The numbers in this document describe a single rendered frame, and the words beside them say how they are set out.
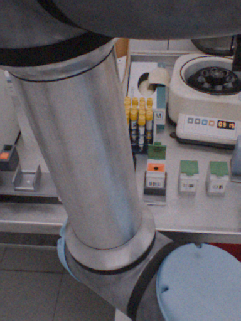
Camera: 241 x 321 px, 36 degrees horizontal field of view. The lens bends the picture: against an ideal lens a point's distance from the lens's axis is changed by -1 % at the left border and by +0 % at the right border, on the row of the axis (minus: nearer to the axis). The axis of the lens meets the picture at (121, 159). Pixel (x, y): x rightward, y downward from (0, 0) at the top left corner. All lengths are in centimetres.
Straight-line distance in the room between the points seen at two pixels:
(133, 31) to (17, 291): 165
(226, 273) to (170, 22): 34
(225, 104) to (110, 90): 69
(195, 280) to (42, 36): 32
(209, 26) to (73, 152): 17
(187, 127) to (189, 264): 57
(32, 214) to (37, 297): 92
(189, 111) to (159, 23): 82
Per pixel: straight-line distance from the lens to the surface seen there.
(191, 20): 17
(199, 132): 97
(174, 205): 84
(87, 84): 27
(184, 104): 97
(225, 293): 45
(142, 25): 17
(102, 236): 41
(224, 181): 84
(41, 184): 85
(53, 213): 84
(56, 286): 174
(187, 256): 46
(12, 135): 101
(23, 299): 175
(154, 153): 82
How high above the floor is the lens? 153
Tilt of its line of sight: 44 degrees down
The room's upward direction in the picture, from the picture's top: 2 degrees counter-clockwise
